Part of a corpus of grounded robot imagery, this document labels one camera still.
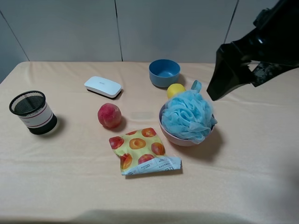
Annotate peach-print snack packet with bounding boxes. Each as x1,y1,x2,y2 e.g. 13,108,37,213
109,127,182,176

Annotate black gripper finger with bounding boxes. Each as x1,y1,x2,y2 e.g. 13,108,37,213
207,43,253,101

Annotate black mesh pen holder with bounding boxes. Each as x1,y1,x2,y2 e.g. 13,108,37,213
9,91,57,135

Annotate white and black eraser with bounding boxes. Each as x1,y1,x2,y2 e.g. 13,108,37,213
84,76,122,98

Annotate pink plastic bowl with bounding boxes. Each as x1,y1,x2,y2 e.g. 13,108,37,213
159,104,207,147

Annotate blue plastic bowl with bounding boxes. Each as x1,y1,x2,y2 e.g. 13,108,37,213
149,59,180,88

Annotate cream tablecloth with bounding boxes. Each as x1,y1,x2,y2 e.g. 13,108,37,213
0,62,299,224

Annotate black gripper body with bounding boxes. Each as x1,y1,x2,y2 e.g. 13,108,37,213
230,0,299,87

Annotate blue mesh bath loofah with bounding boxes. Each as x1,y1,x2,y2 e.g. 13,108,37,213
161,80,217,145

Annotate yellow lemon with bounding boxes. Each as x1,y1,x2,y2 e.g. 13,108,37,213
167,84,186,99

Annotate red peach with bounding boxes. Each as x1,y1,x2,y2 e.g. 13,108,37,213
98,103,122,128

